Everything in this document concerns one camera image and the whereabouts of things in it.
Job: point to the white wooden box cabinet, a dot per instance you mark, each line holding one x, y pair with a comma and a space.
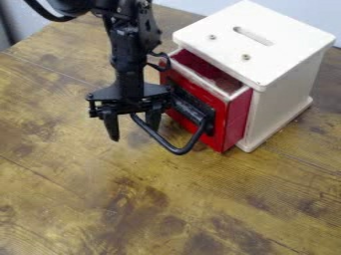
271, 53

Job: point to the red drawer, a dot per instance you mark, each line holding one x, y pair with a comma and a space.
218, 91

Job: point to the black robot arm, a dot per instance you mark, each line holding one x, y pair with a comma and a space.
119, 14

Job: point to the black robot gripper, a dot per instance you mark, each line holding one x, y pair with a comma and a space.
130, 94

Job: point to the black metal drawer handle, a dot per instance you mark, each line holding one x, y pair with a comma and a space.
187, 120

